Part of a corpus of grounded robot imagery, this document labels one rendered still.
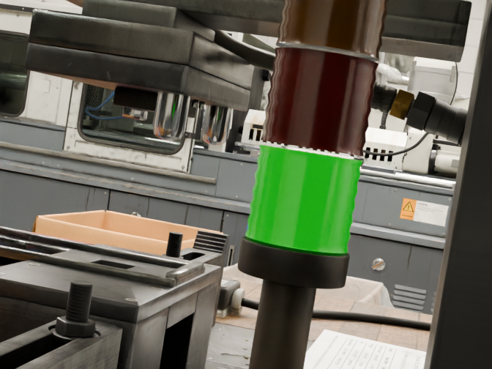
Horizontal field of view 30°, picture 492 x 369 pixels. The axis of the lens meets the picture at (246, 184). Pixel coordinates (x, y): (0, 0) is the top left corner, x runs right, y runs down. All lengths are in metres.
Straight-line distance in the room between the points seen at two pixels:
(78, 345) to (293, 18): 0.21
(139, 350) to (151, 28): 0.18
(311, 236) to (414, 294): 4.76
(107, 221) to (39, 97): 2.28
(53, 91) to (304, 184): 5.37
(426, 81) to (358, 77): 4.99
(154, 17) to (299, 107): 0.26
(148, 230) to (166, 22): 2.93
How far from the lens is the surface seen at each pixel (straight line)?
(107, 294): 0.53
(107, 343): 0.48
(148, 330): 0.54
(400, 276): 5.07
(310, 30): 0.32
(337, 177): 0.32
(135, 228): 3.49
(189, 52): 0.53
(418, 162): 5.22
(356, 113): 0.32
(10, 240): 0.70
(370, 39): 0.32
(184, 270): 0.61
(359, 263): 5.09
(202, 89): 0.56
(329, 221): 0.32
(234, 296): 0.96
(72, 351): 0.45
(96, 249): 0.68
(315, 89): 0.32
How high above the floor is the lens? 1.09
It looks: 3 degrees down
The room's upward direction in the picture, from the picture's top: 9 degrees clockwise
